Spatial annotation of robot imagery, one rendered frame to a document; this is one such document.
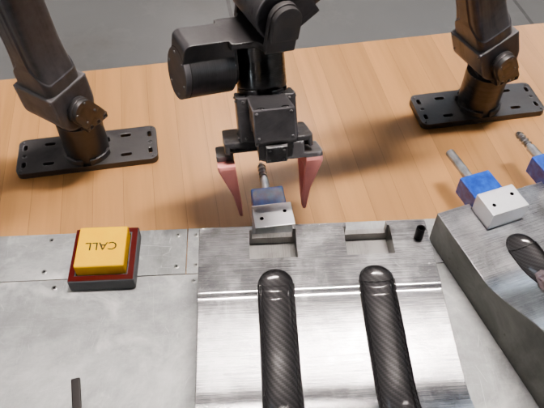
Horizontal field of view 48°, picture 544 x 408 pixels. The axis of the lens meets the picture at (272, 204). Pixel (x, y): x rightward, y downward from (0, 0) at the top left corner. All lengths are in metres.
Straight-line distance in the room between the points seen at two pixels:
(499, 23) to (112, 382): 0.65
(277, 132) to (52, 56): 0.31
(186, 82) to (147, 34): 1.93
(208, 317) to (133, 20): 2.12
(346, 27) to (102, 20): 1.00
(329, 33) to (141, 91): 1.60
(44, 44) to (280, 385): 0.47
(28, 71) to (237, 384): 0.44
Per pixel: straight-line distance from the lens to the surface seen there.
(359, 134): 0.94
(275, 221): 0.75
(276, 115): 0.61
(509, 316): 0.72
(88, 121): 0.84
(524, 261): 0.78
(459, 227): 0.78
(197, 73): 0.65
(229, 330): 0.63
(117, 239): 0.78
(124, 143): 0.93
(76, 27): 2.69
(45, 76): 0.79
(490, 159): 0.95
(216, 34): 0.66
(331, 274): 0.66
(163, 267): 0.79
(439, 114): 0.98
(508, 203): 0.78
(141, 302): 0.76
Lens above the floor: 1.44
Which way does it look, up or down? 50 degrees down
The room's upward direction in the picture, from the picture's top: straight up
